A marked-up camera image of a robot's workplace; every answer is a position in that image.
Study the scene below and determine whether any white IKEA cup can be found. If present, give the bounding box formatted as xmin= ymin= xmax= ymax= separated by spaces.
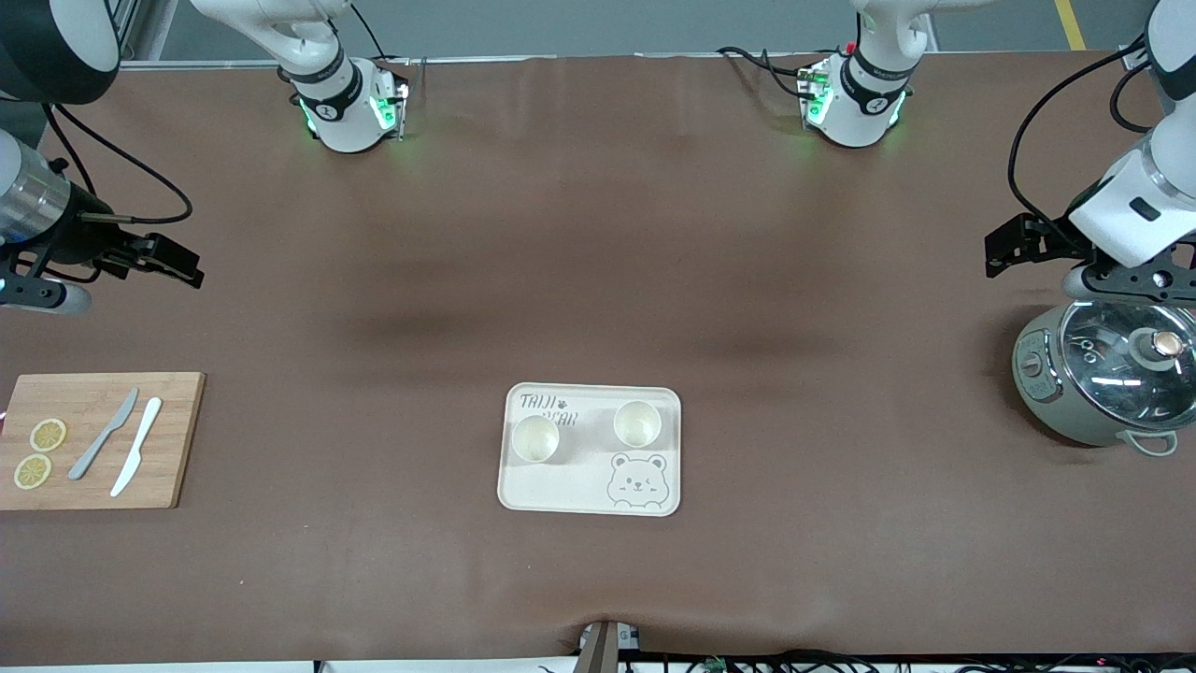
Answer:
xmin=613 ymin=400 xmax=662 ymax=448
xmin=511 ymin=415 xmax=561 ymax=465

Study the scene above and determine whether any glass pot lid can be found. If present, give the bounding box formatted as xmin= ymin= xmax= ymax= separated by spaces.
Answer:
xmin=1059 ymin=299 xmax=1196 ymax=431

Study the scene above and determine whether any grey pot with glass lid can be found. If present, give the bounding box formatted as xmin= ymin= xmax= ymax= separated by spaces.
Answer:
xmin=1012 ymin=301 xmax=1196 ymax=458

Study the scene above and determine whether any wooden cutting board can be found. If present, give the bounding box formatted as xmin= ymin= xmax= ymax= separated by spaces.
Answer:
xmin=0 ymin=372 xmax=206 ymax=511

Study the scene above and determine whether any grey plastic knife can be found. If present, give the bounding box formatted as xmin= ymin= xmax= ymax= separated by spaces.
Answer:
xmin=68 ymin=388 xmax=140 ymax=481

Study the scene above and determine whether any white plastic knife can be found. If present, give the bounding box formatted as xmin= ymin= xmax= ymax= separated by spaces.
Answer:
xmin=110 ymin=397 xmax=164 ymax=498

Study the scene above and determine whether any cream tray with bear print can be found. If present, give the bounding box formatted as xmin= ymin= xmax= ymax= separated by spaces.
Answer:
xmin=497 ymin=382 xmax=682 ymax=518

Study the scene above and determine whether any metal table edge clamp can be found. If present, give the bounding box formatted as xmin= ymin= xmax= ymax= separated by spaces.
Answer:
xmin=577 ymin=619 xmax=642 ymax=673

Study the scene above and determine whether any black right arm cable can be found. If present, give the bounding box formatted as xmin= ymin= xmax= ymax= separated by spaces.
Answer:
xmin=41 ymin=101 xmax=195 ymax=226

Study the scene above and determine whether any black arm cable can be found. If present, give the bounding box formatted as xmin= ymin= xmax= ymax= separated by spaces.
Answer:
xmin=1006 ymin=36 xmax=1152 ymax=231
xmin=41 ymin=101 xmax=195 ymax=226

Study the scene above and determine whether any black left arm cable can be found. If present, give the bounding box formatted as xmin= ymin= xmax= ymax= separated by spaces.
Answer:
xmin=1006 ymin=36 xmax=1152 ymax=231

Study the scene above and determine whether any aluminium frame strut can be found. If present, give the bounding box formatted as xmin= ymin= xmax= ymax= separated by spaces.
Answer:
xmin=108 ymin=0 xmax=180 ymax=63

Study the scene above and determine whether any black base cable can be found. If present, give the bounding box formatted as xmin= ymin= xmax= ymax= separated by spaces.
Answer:
xmin=717 ymin=44 xmax=847 ymax=102

